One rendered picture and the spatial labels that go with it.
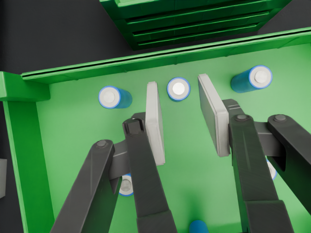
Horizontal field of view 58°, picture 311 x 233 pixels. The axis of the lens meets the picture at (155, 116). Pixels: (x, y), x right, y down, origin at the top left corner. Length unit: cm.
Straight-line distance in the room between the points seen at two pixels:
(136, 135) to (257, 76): 11
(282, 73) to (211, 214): 15
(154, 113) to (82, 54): 57
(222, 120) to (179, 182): 14
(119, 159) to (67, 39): 61
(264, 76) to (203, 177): 12
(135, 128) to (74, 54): 59
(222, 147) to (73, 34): 62
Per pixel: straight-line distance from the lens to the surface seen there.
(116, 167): 16
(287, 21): 76
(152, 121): 16
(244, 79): 24
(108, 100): 22
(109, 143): 15
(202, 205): 30
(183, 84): 22
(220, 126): 16
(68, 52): 74
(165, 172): 29
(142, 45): 65
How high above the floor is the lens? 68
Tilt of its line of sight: 86 degrees down
